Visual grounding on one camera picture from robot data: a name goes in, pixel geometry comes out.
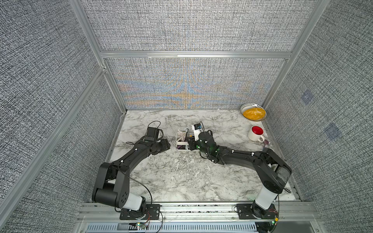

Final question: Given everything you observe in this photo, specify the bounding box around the white toothbrush holder caddy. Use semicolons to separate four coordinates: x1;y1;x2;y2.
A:
175;128;190;150

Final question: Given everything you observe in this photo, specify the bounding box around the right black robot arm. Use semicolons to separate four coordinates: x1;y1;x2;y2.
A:
186;132;292;210

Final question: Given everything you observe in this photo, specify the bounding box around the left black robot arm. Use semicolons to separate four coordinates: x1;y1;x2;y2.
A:
92;139;171;213

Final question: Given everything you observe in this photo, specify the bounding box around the white mug red inside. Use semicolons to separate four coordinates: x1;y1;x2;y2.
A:
248;126;266;142

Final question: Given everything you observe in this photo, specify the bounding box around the patterned bowl with yellow food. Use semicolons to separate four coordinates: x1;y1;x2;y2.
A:
240;103;267;121

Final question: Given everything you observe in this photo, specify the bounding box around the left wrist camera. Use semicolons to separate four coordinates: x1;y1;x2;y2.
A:
144;127;163;142

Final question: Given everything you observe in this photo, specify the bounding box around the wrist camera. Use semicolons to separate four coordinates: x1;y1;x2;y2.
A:
144;127;163;142
192;123;203;139

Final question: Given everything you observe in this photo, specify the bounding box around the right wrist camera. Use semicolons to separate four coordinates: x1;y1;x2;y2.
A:
192;123;203;139

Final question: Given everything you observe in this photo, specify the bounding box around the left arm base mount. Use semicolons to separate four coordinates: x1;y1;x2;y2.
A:
119;204;161;221

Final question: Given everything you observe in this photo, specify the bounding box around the blue handled spoon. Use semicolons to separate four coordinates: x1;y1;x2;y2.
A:
263;140;270;148

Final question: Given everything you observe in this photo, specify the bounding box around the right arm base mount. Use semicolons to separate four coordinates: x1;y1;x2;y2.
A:
235;203;279;220

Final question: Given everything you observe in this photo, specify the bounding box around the aluminium front rail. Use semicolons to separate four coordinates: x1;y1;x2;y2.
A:
76;201;321;223

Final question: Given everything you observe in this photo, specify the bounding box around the white slotted cable duct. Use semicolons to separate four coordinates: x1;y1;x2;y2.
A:
85;222;258;233

